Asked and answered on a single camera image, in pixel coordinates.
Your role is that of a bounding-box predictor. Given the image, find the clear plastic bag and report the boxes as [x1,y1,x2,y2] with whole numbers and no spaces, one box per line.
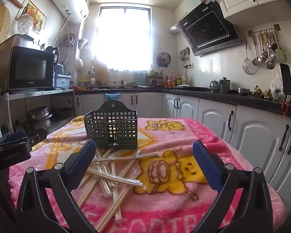
[269,71,285,101]

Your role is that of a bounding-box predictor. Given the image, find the pale green spice rack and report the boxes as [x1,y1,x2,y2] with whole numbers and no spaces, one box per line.
[133,71,146,86]

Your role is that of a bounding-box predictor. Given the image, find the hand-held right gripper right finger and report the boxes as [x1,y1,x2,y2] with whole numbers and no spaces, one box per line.
[191,140,273,233]

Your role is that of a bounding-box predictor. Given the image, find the metal kitchen shelf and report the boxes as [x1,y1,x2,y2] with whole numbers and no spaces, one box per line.
[1,89,74,136]

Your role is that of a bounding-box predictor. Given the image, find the blue-grey storage box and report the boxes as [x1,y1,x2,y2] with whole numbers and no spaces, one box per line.
[55,74,71,89]

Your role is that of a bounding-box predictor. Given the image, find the bunch of chopsticks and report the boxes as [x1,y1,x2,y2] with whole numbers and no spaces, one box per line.
[76,148,160,226]

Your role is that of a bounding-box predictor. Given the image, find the white water heater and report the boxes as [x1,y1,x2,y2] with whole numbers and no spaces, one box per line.
[50,0,90,24]

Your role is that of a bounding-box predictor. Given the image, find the white plastic colander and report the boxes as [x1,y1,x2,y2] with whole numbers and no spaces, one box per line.
[17,13,34,34]

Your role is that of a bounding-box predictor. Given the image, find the coiled water hoses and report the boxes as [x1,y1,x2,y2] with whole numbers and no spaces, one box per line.
[56,12,77,51]

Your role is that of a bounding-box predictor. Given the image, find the black smartphone on stand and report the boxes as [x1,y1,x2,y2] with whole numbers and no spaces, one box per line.
[279,63,291,96]

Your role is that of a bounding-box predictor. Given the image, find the kitchen window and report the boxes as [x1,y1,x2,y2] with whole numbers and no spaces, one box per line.
[97,3,152,72]

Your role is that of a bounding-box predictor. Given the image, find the white base cabinets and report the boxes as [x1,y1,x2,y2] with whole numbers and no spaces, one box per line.
[75,92,291,199]

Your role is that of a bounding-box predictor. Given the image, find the pink printed bear blanket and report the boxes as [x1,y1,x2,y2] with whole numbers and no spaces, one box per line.
[8,118,285,233]

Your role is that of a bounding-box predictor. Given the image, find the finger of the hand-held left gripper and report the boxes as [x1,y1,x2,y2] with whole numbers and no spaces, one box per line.
[0,130,28,148]
[27,128,48,148]

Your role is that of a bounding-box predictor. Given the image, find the framed fruit picture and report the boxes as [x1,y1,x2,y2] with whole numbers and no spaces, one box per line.
[15,0,48,34]

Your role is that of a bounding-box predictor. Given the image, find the small wall fan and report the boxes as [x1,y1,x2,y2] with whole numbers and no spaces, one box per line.
[156,52,171,68]

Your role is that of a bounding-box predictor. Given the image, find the wooden cutting board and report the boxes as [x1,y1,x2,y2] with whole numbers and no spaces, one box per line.
[92,59,109,84]

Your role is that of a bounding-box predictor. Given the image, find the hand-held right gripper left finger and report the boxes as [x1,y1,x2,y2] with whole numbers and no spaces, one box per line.
[16,139,97,233]

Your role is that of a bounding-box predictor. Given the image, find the wooden rolling pin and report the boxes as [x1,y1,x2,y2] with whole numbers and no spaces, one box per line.
[6,0,24,9]

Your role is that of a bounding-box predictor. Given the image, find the row of hanging kitchen utensils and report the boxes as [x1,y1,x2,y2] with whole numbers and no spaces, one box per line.
[242,28,287,74]

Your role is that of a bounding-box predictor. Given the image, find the black microwave oven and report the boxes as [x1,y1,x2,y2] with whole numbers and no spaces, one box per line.
[7,46,55,91]

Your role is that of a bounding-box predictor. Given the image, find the small hanging utensils set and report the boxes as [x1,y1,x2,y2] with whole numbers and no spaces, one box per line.
[178,47,191,68]

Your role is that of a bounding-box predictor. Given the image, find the dark green plastic utensil basket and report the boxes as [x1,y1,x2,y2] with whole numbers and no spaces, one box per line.
[84,99,139,150]

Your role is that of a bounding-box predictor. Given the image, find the ginger roots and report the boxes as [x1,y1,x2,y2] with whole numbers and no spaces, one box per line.
[252,85,273,100]

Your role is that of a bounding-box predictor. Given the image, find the group of sauce bottles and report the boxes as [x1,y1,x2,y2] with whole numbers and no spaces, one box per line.
[167,72,188,88]

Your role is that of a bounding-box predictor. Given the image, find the black kitchen countertop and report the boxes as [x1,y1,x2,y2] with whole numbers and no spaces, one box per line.
[74,85,291,120]

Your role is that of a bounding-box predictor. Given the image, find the stacked steel pots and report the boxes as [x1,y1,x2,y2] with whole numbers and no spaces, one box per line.
[26,106,52,130]

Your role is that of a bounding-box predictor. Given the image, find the black power cord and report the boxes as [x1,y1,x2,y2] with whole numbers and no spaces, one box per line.
[62,89,71,105]

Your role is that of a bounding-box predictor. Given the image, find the black frying pan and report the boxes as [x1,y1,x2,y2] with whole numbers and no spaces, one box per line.
[52,107,73,120]

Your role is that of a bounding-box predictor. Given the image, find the black range hood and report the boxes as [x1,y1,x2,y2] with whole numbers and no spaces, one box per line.
[175,0,243,56]

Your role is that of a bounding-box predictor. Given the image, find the gas stove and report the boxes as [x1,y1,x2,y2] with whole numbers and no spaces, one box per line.
[173,85,209,92]

